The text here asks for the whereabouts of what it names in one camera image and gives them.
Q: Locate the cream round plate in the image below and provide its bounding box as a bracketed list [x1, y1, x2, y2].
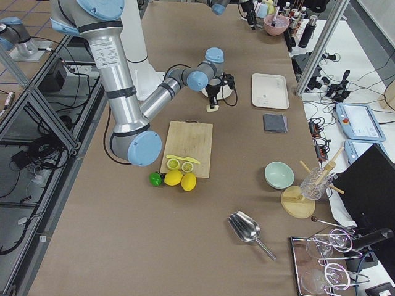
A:
[201, 78, 233, 99]

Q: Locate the metal scoop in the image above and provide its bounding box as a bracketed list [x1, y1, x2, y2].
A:
[228, 210, 277, 261]

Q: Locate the yellow plastic knife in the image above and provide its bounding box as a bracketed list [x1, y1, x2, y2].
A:
[165, 154, 200, 164]

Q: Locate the yellow cup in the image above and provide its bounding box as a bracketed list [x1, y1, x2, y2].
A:
[265, 0, 275, 15]

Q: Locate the teach pendant front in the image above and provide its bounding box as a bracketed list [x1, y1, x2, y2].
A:
[335, 103, 386, 142]

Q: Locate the whole lemon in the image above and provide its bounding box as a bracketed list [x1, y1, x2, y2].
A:
[164, 170, 183, 186]
[181, 173, 197, 191]

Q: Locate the aluminium frame post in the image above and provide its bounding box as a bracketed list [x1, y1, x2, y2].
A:
[295, 0, 350, 97]

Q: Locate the pink bowl with ice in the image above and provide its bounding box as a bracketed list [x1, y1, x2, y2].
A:
[264, 14, 290, 36]

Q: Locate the lemon half upper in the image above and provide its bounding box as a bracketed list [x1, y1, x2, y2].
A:
[167, 158, 181, 170]

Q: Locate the lemon half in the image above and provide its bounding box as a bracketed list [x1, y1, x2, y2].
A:
[181, 161, 194, 173]
[167, 158, 181, 170]

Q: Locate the light blue cup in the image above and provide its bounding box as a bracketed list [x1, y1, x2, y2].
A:
[255, 2, 268, 19]

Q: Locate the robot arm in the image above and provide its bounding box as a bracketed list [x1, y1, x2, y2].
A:
[50, 1, 224, 167]
[199, 0, 256, 25]

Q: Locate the wooden mug tree stand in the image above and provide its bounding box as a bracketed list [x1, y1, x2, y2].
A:
[281, 147, 344, 218]

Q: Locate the black monitor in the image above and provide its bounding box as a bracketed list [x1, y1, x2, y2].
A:
[333, 144, 394, 229]

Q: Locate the wire glass rack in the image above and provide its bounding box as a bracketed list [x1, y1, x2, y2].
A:
[301, 228, 370, 295]

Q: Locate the lemon half lower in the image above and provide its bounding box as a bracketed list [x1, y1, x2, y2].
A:
[181, 161, 194, 173]

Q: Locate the black thermos bottle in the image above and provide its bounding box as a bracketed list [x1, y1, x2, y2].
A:
[298, 15, 318, 48]

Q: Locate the upside-down wine glass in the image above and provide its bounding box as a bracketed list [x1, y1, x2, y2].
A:
[301, 263, 351, 295]
[306, 228, 352, 259]

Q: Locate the crystal glass on stand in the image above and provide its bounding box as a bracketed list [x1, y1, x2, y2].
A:
[300, 167, 333, 200]

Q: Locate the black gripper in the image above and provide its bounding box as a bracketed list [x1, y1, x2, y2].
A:
[205, 80, 222, 109]
[240, 0, 256, 22]

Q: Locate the teach pendant rear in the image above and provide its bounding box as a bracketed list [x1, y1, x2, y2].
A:
[344, 139, 373, 165]

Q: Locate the dark framed tray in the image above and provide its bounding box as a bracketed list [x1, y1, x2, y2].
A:
[289, 237, 311, 295]

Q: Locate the whole lemon upper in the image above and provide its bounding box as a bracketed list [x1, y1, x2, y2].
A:
[164, 170, 183, 186]

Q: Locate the folded grey cloth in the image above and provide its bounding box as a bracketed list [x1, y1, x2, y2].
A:
[263, 113, 288, 133]

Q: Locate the whole lemon lower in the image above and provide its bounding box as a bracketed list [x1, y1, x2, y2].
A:
[181, 173, 197, 191]

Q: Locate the cream rabbit tray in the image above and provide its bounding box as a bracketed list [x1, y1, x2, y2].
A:
[251, 73, 289, 110]

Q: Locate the teach pendant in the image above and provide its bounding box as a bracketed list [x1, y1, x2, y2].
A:
[344, 139, 373, 165]
[335, 103, 386, 142]

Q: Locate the green lime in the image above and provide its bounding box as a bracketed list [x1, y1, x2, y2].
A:
[149, 172, 163, 187]

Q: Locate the white steamed bun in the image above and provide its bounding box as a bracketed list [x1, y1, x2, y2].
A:
[206, 105, 219, 112]

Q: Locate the light green bowl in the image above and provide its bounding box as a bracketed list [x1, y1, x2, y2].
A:
[264, 162, 294, 189]

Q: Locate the upside-down wine glass lower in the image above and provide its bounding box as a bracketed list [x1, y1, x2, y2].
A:
[301, 263, 351, 295]

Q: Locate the upside-down wine glass upper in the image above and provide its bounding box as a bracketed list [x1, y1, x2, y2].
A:
[306, 228, 352, 259]

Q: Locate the bamboo cutting board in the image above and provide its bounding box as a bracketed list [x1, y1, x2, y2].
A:
[160, 121, 213, 178]

